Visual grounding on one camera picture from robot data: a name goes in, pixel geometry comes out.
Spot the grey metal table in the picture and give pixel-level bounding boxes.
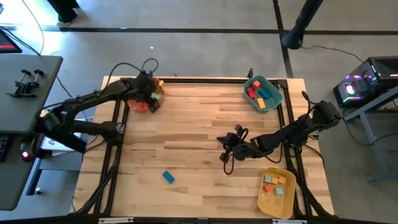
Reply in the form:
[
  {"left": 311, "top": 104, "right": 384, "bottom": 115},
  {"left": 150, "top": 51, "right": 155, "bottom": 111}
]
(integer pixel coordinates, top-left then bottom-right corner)
[{"left": 344, "top": 85, "right": 398, "bottom": 183}]

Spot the grey desk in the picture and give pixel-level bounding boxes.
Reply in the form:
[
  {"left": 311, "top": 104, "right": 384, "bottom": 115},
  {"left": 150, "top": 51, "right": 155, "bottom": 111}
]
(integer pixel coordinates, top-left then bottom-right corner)
[{"left": 0, "top": 55, "right": 63, "bottom": 212}]

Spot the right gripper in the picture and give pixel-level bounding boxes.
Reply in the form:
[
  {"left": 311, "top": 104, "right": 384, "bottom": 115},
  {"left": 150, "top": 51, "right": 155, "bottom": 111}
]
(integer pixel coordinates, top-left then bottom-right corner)
[{"left": 216, "top": 133, "right": 262, "bottom": 162}]

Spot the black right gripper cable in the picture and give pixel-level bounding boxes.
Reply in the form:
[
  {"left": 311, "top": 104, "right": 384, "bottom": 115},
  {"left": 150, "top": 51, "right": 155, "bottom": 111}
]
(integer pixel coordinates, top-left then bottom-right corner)
[{"left": 223, "top": 124, "right": 249, "bottom": 175}]

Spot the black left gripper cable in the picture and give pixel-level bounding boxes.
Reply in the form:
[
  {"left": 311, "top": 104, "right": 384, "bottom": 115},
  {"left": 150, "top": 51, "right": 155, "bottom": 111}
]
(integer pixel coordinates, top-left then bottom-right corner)
[{"left": 104, "top": 58, "right": 160, "bottom": 91}]

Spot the white paper booklet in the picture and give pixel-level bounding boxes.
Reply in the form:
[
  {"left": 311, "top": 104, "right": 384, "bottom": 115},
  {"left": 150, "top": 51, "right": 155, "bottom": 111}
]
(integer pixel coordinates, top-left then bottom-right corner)
[{"left": 41, "top": 133, "right": 90, "bottom": 153}]

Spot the teal plastic bin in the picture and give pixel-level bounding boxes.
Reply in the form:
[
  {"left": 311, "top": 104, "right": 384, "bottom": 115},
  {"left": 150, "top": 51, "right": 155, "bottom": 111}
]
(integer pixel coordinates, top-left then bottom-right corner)
[{"left": 243, "top": 75, "right": 284, "bottom": 114}]

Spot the black keyboard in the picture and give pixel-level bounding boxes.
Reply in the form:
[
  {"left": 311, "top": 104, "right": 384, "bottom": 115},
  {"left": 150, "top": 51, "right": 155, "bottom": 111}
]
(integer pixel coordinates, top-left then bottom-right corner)
[{"left": 0, "top": 134, "right": 9, "bottom": 162}]

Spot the yellow plastic bin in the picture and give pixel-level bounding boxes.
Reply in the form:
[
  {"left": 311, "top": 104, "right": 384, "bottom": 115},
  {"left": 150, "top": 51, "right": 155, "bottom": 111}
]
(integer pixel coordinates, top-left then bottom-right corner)
[{"left": 257, "top": 166, "right": 297, "bottom": 220}]

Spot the person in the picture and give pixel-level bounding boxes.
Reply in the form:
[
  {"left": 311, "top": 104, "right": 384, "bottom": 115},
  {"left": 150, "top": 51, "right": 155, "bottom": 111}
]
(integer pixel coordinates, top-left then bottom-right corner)
[{"left": 46, "top": 0, "right": 80, "bottom": 28}]

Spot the silver metal bracket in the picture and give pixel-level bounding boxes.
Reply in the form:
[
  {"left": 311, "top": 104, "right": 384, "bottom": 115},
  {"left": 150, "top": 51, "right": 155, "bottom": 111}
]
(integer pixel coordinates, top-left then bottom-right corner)
[
  {"left": 98, "top": 217, "right": 134, "bottom": 224},
  {"left": 272, "top": 219, "right": 308, "bottom": 224}
]

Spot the black desk clamp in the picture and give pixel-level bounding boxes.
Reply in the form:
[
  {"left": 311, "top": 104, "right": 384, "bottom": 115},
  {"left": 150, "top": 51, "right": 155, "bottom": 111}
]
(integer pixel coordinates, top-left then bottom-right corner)
[
  {"left": 6, "top": 69, "right": 32, "bottom": 98},
  {"left": 18, "top": 68, "right": 45, "bottom": 99}
]

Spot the black computer mouse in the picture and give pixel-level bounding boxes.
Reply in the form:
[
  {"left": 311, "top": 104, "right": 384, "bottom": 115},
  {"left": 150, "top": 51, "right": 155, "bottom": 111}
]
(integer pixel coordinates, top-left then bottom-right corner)
[{"left": 19, "top": 139, "right": 35, "bottom": 164}]

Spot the black computer tower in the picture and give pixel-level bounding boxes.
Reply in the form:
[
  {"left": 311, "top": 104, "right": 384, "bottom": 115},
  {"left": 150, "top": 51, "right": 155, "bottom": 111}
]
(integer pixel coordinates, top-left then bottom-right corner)
[{"left": 332, "top": 55, "right": 398, "bottom": 109}]

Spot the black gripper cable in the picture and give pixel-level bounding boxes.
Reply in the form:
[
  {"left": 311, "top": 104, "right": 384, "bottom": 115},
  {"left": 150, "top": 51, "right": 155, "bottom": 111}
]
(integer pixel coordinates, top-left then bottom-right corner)
[
  {"left": 223, "top": 124, "right": 249, "bottom": 175},
  {"left": 104, "top": 58, "right": 160, "bottom": 91}
]

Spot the black stand pole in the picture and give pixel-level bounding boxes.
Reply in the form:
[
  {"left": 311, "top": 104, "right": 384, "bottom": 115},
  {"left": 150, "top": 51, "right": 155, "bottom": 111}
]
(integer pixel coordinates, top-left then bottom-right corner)
[{"left": 281, "top": 0, "right": 325, "bottom": 50}]

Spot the black table frame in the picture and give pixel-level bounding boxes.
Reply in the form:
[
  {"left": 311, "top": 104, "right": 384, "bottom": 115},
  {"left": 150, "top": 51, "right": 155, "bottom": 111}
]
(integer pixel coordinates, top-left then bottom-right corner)
[{"left": 73, "top": 68, "right": 335, "bottom": 218}]

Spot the orange plastic bin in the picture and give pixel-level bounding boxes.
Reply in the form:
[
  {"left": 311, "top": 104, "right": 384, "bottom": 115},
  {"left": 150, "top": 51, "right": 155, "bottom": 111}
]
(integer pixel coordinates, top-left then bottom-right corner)
[{"left": 126, "top": 76, "right": 166, "bottom": 114}]

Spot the black screen with red strip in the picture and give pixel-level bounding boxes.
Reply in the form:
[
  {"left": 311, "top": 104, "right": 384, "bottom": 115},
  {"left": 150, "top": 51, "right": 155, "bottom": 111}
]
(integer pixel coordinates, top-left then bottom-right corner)
[{"left": 0, "top": 29, "right": 23, "bottom": 54}]

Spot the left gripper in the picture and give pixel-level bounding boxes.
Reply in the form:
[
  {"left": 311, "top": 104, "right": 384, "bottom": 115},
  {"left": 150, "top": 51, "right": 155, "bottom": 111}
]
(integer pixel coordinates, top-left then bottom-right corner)
[{"left": 133, "top": 72, "right": 162, "bottom": 113}]

